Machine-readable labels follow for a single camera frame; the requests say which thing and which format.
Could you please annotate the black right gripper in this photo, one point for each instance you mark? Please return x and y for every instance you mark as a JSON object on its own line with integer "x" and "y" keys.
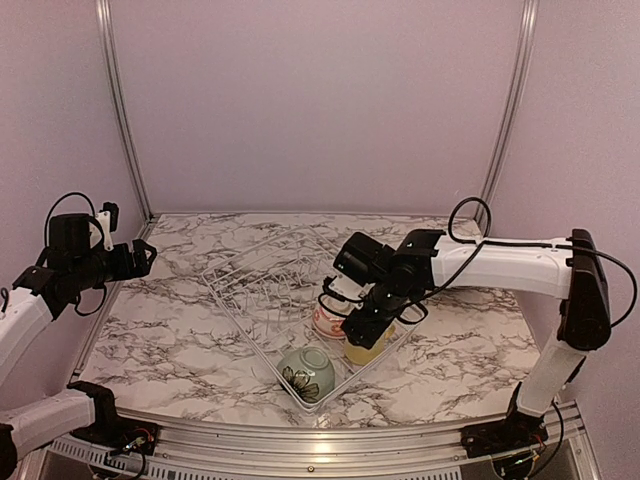
{"x": 366, "y": 332}

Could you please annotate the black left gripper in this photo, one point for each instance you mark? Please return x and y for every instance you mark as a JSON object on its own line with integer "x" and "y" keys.
{"x": 139, "y": 268}

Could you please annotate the yellow mug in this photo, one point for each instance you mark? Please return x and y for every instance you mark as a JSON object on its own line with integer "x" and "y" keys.
{"x": 361, "y": 356}

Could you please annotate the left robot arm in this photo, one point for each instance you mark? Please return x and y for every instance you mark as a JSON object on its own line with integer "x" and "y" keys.
{"x": 28, "y": 309}

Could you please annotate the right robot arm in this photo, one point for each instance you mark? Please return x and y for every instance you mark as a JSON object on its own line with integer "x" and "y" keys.
{"x": 566, "y": 269}

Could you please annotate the white bowl with red pattern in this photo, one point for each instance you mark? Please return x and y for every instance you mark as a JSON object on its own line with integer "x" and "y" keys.
{"x": 327, "y": 322}

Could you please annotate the green bowl with flower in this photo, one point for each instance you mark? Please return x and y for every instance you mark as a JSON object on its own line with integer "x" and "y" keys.
{"x": 309, "y": 372}

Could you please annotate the left aluminium frame post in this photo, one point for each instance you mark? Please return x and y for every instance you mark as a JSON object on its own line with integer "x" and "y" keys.
{"x": 109, "y": 49}

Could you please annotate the aluminium frame post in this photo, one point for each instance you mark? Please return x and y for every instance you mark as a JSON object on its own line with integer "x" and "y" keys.
{"x": 109, "y": 49}
{"x": 515, "y": 92}

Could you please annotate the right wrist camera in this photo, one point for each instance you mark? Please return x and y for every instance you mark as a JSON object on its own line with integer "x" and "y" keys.
{"x": 343, "y": 289}

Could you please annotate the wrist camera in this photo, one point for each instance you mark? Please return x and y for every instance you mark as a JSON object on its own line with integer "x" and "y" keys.
{"x": 343, "y": 289}
{"x": 108, "y": 218}

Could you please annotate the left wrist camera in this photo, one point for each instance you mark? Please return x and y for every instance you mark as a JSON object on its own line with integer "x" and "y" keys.
{"x": 108, "y": 218}

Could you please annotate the white wire dish rack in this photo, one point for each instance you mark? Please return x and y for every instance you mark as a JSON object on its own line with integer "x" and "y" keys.
{"x": 270, "y": 292}

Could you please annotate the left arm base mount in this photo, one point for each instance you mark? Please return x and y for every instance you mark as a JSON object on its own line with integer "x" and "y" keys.
{"x": 109, "y": 429}

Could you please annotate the front aluminium rail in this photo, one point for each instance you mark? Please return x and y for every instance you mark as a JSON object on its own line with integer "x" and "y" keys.
{"x": 202, "y": 450}

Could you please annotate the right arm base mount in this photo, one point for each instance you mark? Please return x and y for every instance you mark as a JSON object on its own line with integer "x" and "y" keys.
{"x": 515, "y": 431}

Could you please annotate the right aluminium frame post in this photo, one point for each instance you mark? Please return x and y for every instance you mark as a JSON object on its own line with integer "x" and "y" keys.
{"x": 515, "y": 92}

